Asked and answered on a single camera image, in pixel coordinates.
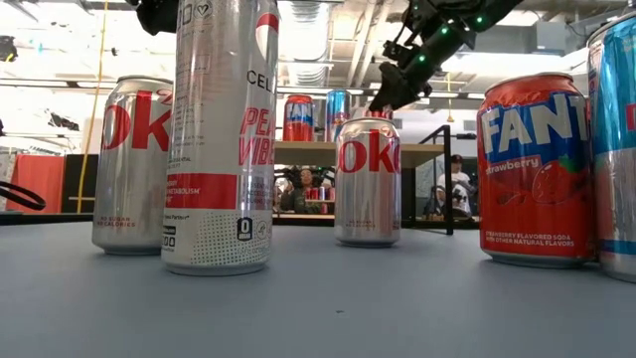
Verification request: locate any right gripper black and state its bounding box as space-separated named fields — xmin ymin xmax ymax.
xmin=370 ymin=22 xmax=471 ymax=113

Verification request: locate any blue silver Red Bull can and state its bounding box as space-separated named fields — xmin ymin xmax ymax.
xmin=325 ymin=89 xmax=353 ymax=144
xmin=585 ymin=12 xmax=636 ymax=283

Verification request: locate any red Fanta strawberry can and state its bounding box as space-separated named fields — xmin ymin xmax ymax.
xmin=282 ymin=93 xmax=316 ymax=143
xmin=476 ymin=72 xmax=597 ymax=269

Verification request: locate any person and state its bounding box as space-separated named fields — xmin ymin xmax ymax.
xmin=280 ymin=167 xmax=324 ymax=215
xmin=429 ymin=153 xmax=478 ymax=220

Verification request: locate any white Celsius Peach Vibe can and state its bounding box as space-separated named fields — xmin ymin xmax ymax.
xmin=160 ymin=0 xmax=280 ymax=277

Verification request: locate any black ceiling fixture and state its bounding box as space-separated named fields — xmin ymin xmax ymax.
xmin=0 ymin=34 xmax=19 ymax=64

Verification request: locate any black partition panel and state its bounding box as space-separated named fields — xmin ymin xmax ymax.
xmin=62 ymin=153 xmax=100 ymax=215

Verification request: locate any orange partition panel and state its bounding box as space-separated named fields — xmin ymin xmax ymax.
xmin=12 ymin=153 xmax=67 ymax=215

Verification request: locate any wooden shelf with black frame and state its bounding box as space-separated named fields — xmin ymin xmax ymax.
xmin=273 ymin=123 xmax=454 ymax=236

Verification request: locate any yellow cable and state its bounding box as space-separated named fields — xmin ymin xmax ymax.
xmin=76 ymin=0 xmax=110 ymax=215

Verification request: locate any corrugated silver ventilation duct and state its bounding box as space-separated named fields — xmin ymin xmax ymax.
xmin=277 ymin=0 xmax=335 ymax=90

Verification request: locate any black cable loop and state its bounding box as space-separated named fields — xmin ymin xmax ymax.
xmin=0 ymin=179 xmax=47 ymax=212

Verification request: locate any black metal table frame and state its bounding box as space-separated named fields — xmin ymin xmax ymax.
xmin=0 ymin=212 xmax=481 ymax=231

